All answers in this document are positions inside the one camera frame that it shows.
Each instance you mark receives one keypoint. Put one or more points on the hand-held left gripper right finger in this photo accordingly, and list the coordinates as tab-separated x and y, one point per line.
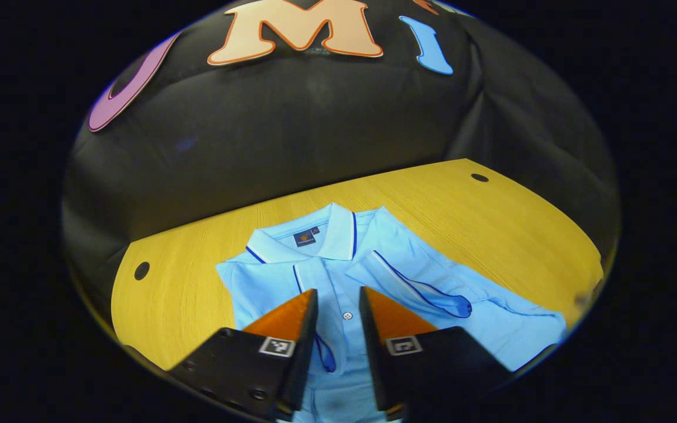
374	358

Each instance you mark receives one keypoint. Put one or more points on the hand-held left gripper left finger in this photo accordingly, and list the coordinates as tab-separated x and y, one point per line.
303	364

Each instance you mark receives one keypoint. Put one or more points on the light blue T-shirt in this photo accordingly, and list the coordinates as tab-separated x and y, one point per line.
268	288

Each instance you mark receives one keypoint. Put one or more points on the black backdrop cloth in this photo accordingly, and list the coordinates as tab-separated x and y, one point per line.
315	129

